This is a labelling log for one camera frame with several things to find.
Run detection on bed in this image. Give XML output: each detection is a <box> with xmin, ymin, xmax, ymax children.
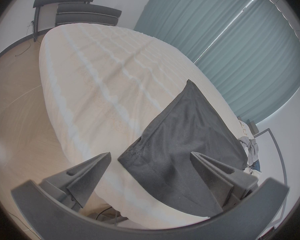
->
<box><xmin>39</xmin><ymin>24</ymin><xmax>288</xmax><ymax>231</ymax></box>

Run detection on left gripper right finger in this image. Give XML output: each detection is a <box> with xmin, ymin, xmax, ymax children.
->
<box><xmin>190</xmin><ymin>151</ymin><xmax>259</xmax><ymax>209</ymax></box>

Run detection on grey bedside table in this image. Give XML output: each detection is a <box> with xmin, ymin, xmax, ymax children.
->
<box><xmin>245</xmin><ymin>120</ymin><xmax>258</xmax><ymax>134</ymax></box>

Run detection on blue-green curtain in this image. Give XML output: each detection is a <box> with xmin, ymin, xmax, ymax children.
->
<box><xmin>134</xmin><ymin>0</ymin><xmax>260</xmax><ymax>62</ymax></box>
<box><xmin>194</xmin><ymin>0</ymin><xmax>300</xmax><ymax>124</ymax></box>

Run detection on black cable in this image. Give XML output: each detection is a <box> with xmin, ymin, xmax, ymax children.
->
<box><xmin>15</xmin><ymin>40</ymin><xmax>32</xmax><ymax>57</ymax></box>

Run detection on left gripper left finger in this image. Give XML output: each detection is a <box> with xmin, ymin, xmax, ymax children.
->
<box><xmin>41</xmin><ymin>152</ymin><xmax>112</xmax><ymax>209</ymax></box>

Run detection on black chest of drawers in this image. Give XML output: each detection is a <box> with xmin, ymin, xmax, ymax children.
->
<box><xmin>54</xmin><ymin>3</ymin><xmax>122</xmax><ymax>27</ymax></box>

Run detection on white printed pillow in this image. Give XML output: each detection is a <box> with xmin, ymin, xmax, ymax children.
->
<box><xmin>237</xmin><ymin>120</ymin><xmax>254</xmax><ymax>138</ymax></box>

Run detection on pile of clothes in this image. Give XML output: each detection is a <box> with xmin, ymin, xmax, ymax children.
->
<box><xmin>238</xmin><ymin>135</ymin><xmax>263</xmax><ymax>173</ymax></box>

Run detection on black T-shirt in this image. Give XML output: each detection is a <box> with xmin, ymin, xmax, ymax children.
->
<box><xmin>117</xmin><ymin>79</ymin><xmax>248</xmax><ymax>218</ymax></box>

